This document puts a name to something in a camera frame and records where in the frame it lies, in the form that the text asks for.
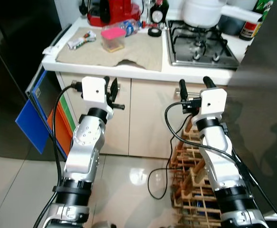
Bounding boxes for clear wine glass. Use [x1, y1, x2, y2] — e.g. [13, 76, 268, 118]
[143, 0, 157, 24]

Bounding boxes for dark cooking pot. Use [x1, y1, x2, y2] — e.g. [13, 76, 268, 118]
[218, 14, 247, 37]

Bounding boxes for wooden slat rack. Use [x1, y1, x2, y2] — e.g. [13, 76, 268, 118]
[169, 114, 236, 228]

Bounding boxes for dark wine bottle round label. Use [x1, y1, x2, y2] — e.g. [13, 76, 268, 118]
[151, 0, 170, 24]

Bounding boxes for dark bottle green red labels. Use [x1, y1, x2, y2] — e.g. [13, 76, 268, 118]
[239, 0, 268, 41]

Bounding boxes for black power cord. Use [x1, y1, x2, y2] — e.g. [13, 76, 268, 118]
[80, 0, 89, 15]

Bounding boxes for white pot with handle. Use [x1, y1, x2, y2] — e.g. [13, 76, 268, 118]
[182, 0, 263, 28]

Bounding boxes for clear container pink lid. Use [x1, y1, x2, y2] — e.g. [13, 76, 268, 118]
[101, 27, 126, 52]

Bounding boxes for red coffee machine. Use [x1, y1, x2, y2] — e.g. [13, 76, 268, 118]
[86, 0, 142, 28]

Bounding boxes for clear plastic bottle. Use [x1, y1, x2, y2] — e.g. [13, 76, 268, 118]
[118, 19, 142, 37]

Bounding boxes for steel gas stove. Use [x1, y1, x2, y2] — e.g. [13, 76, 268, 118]
[167, 20, 241, 70]

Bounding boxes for white sausage packet dragon print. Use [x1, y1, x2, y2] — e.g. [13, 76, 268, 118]
[67, 36, 97, 50]

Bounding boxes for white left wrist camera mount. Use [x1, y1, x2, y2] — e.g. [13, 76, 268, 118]
[81, 76, 114, 119]

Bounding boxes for beige kitchen cabinet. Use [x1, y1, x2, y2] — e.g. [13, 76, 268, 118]
[57, 71, 239, 160]

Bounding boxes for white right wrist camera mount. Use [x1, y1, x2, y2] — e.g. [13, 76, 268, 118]
[199, 88, 228, 125]

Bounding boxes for black tape roll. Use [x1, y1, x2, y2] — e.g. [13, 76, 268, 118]
[148, 28, 162, 38]

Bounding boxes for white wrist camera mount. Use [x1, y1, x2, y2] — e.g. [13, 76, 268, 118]
[199, 88, 228, 125]
[81, 76, 114, 119]

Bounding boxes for orange board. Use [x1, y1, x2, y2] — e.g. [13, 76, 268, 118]
[47, 107, 73, 160]

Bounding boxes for thin black floor cable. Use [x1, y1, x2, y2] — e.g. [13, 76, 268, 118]
[147, 114, 192, 200]

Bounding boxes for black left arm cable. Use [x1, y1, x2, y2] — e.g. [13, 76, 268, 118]
[34, 82, 84, 228]

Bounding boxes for green board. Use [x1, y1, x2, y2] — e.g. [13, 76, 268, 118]
[57, 94, 76, 130]

